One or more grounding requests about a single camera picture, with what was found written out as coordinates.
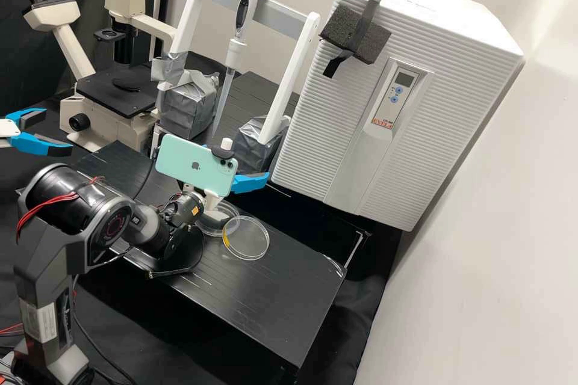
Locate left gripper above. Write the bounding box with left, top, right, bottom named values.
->
left=0, top=108, right=74, bottom=155

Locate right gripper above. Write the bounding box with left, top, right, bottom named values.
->
left=204, top=171, right=271, bottom=212

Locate grey taped block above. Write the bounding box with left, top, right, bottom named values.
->
left=152, top=51, right=221, bottom=141
left=234, top=116, right=293, bottom=174

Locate petri dish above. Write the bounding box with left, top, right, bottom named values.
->
left=197, top=199, right=241, bottom=238
left=222, top=215, right=271, bottom=261

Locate cream microscope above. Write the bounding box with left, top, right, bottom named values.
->
left=23, top=0, right=179, bottom=154

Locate black platform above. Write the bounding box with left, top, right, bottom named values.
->
left=264, top=180, right=373, bottom=271
left=178, top=52, right=302, bottom=135
left=57, top=140, right=349, bottom=369

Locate incubator door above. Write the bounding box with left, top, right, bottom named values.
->
left=270, top=0, right=435, bottom=220

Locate pipette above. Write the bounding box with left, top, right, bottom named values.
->
left=211, top=0, right=267, bottom=139

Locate white pipette stand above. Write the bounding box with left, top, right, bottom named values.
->
left=155, top=0, right=322, bottom=146

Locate white incubator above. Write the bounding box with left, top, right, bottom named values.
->
left=270, top=0, right=525, bottom=233

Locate right wrist camera phone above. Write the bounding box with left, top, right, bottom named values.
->
left=155, top=134, right=239, bottom=205

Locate black cable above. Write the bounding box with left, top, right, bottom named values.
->
left=133, top=146, right=159, bottom=208
left=72, top=310, right=132, bottom=385

